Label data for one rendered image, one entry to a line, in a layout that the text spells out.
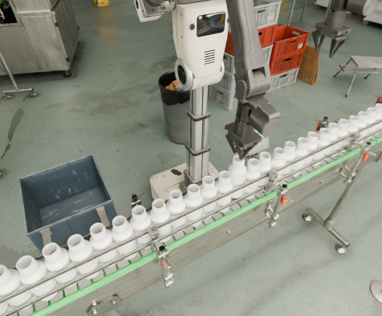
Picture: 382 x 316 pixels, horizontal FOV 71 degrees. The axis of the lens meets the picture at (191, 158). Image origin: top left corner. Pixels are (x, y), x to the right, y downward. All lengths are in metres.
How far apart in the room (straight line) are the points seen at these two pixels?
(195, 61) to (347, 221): 1.76
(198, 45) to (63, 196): 0.95
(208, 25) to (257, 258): 1.51
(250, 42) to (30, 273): 0.76
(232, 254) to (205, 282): 0.28
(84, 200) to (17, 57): 3.30
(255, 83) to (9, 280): 0.75
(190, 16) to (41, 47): 3.31
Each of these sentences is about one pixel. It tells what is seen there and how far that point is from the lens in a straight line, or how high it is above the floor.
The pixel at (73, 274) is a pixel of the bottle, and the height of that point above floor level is 1.05.
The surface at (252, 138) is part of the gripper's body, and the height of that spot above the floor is 1.30.
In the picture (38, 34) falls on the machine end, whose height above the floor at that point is 0.62.
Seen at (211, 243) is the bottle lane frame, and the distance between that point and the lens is 1.03.
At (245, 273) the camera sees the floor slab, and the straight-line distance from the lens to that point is 1.98.
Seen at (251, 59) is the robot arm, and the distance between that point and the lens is 0.69.
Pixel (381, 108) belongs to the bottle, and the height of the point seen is 1.16.
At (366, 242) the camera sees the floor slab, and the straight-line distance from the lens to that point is 2.41.
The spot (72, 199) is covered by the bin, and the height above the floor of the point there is 0.73.
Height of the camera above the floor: 1.77
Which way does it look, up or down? 43 degrees down
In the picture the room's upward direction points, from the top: straight up
